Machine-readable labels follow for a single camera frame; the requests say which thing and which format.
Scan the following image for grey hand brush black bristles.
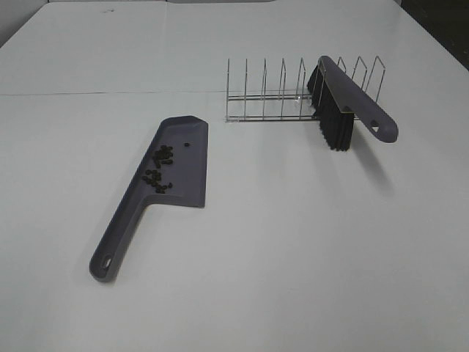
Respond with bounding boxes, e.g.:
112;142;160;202
307;56;399;151

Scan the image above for grey plastic dustpan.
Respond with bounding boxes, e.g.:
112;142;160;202
89;115;209;282

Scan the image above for metal wire rack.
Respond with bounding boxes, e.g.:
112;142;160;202
225;55;387;122

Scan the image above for pile of coffee beans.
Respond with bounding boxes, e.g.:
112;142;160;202
141;144;184;195

